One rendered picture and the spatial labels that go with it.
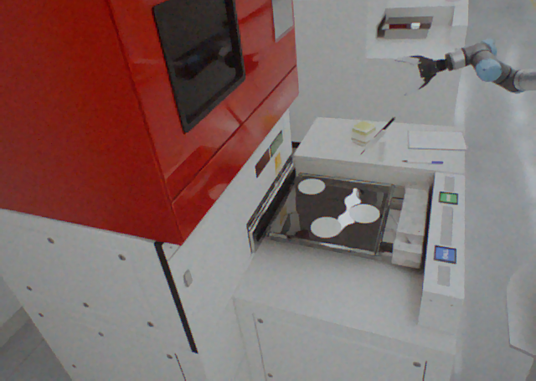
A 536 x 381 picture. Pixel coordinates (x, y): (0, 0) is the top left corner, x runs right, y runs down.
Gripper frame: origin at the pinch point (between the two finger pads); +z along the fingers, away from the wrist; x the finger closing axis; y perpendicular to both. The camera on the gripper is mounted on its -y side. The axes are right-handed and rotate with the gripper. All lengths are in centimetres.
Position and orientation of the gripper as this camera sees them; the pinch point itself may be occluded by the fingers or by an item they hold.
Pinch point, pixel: (399, 78)
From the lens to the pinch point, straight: 179.7
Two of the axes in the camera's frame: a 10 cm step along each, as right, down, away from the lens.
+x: -2.8, -9.6, -0.6
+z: -9.1, 2.5, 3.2
